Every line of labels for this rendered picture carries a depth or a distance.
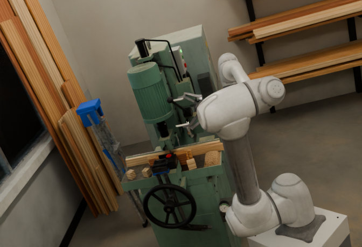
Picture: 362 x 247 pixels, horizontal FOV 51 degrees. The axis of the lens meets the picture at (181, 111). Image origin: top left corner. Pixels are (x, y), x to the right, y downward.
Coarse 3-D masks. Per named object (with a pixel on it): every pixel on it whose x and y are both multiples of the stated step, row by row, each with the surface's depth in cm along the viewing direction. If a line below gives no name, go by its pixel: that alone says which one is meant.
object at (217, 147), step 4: (212, 144) 222; (216, 144) 221; (220, 144) 219; (196, 148) 224; (200, 148) 222; (204, 148) 222; (208, 148) 221; (212, 148) 221; (216, 148) 221; (220, 148) 220; (192, 152) 224; (196, 152) 224; (200, 152) 223; (204, 152) 223; (148, 160) 230
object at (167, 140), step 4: (172, 132) 227; (168, 136) 221; (172, 136) 225; (160, 140) 219; (164, 140) 218; (168, 140) 218; (172, 140) 223; (160, 144) 219; (164, 144) 219; (168, 144) 219; (172, 144) 220; (168, 148) 220; (172, 148) 220
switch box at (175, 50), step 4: (172, 48) 234; (176, 48) 231; (180, 48) 236; (176, 52) 229; (176, 56) 230; (180, 56) 231; (172, 60) 231; (176, 60) 231; (180, 60) 231; (184, 60) 240; (172, 64) 232; (180, 64) 232; (176, 68) 233; (180, 68) 233; (184, 68) 234; (180, 72) 234; (184, 72) 233
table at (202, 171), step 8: (200, 160) 217; (128, 168) 234; (136, 168) 231; (184, 168) 214; (200, 168) 210; (208, 168) 209; (216, 168) 208; (136, 176) 222; (184, 176) 213; (192, 176) 212; (200, 176) 212; (208, 176) 211; (128, 184) 220; (136, 184) 219; (144, 184) 218; (152, 184) 218; (184, 184) 206; (160, 192) 208; (168, 192) 207
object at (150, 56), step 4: (136, 40) 214; (140, 40) 212; (144, 40) 213; (136, 44) 213; (140, 44) 213; (144, 44) 214; (140, 48) 214; (144, 48) 214; (140, 52) 215; (144, 52) 214; (148, 52) 217; (140, 56) 216; (144, 56) 215; (148, 56) 216; (152, 56) 219; (140, 60) 216; (144, 60) 215; (148, 60) 217
